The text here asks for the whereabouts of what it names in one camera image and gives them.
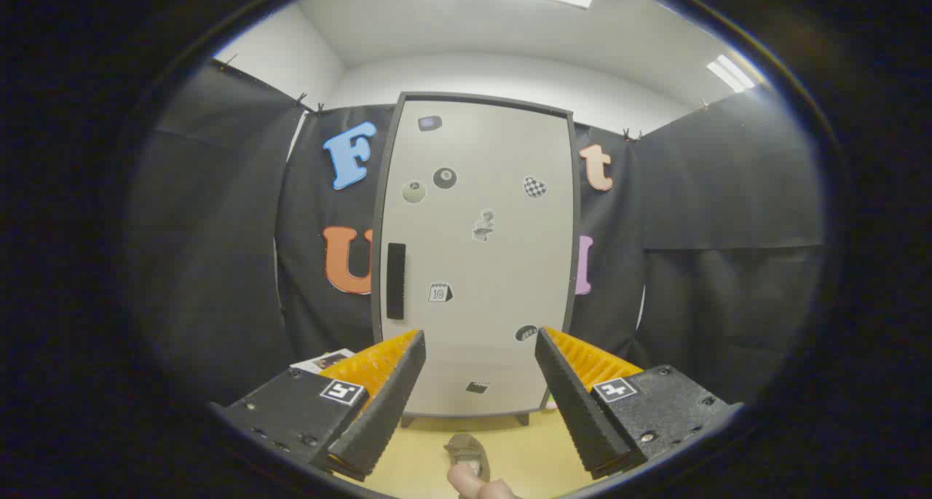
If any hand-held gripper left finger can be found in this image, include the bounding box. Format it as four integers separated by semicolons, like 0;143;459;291
210;329;427;483

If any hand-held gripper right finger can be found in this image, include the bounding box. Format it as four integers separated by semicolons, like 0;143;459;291
534;326;746;481

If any fuzzy brown shoe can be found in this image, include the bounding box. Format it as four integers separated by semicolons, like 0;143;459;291
443;433;491;482

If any grey shoe cabinet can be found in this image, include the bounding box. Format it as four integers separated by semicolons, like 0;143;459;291
369;91;583;428

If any black door handle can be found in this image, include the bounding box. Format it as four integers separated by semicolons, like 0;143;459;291
386;242;407;321

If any white book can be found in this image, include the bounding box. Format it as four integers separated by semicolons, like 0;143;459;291
291;348;358;375

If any black backdrop cloth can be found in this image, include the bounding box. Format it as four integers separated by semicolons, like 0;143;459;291
127;58;827;412

